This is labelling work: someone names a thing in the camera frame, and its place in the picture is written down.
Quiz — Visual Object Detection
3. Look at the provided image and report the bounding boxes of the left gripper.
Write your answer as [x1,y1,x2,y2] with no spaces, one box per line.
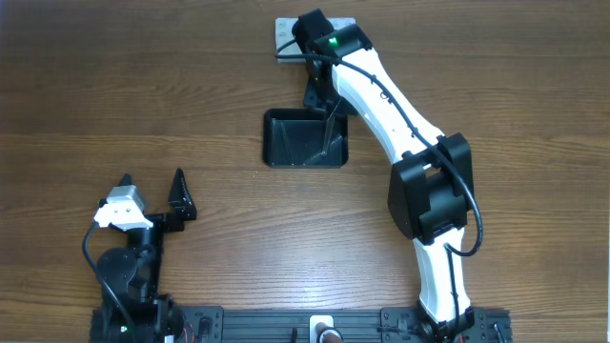
[117,167,198,234]

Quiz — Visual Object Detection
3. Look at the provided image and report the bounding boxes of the clear test tube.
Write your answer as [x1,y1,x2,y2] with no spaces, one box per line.
[303,134,344,166]
[279,119,294,165]
[321,98,342,156]

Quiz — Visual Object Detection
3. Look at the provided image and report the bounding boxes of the black tray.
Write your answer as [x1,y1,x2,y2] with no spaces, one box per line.
[262,107,350,170]

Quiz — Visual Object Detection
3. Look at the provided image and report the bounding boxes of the white test tube rack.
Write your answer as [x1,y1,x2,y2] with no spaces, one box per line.
[274,16,358,65]

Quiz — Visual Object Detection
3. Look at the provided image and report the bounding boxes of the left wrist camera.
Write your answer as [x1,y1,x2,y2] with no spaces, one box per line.
[92,184,155,233]

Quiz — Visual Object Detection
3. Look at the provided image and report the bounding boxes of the black cable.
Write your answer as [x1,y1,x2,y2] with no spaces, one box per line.
[81,221,140,342]
[274,37,484,259]

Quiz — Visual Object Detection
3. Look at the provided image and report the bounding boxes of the mounting rail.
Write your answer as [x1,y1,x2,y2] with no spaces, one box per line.
[89,304,515,343]

